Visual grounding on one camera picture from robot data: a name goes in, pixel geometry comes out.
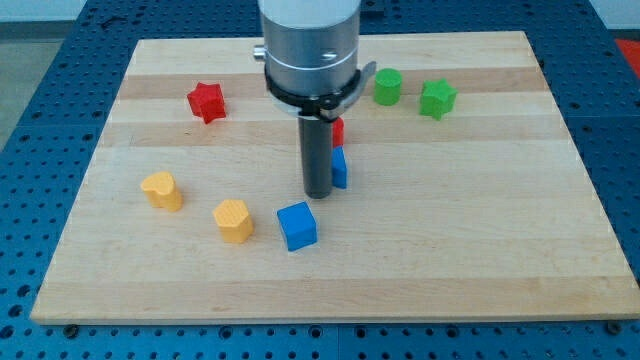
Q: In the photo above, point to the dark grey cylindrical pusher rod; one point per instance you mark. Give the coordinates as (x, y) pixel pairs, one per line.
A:
(316, 154)

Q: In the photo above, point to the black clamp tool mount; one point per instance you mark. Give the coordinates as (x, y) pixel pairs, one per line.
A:
(327, 107)

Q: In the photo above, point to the red star block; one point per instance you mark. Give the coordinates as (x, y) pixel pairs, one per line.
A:
(207, 102)

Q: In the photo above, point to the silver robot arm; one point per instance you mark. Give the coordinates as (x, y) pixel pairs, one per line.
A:
(310, 56)

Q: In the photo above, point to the green star block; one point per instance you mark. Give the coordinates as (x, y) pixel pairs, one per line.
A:
(437, 98)

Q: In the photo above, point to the small red block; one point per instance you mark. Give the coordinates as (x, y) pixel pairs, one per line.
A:
(338, 132)

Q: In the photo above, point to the blue block behind rod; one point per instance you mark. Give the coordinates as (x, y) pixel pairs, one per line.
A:
(339, 168)

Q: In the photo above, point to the green cylinder block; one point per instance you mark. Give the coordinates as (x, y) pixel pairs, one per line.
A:
(387, 88)

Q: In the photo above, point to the blue cube block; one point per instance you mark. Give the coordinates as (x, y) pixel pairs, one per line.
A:
(298, 226)

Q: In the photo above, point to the yellow hexagon block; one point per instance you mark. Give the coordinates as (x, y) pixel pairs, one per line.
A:
(234, 221)

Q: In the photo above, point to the light wooden board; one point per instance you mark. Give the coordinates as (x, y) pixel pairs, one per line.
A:
(485, 215)

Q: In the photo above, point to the yellow heart block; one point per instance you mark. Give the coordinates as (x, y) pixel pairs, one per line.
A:
(161, 191)

